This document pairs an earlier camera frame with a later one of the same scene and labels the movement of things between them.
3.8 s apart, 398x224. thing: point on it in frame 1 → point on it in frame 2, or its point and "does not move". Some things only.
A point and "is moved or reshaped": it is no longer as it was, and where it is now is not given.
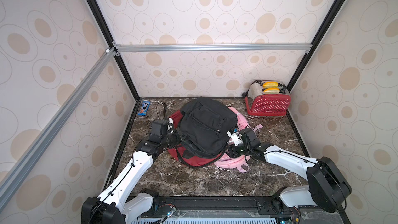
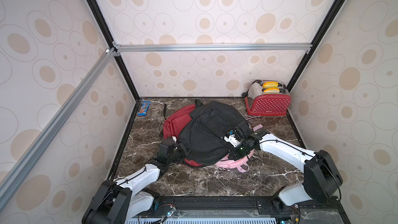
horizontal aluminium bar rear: x=144 y=48 does not move
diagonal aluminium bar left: x=15 y=176 does not move
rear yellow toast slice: x=270 y=84 does not move
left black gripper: x=178 y=139 → x=184 y=153
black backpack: x=204 y=125 is moved or reshaped
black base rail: x=234 y=210 does not move
